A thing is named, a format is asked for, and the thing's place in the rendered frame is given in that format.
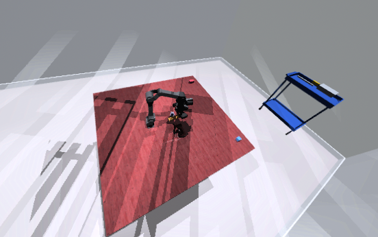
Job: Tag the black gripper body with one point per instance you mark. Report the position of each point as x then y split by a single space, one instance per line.
180 110

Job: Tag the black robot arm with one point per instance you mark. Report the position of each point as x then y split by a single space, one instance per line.
179 96

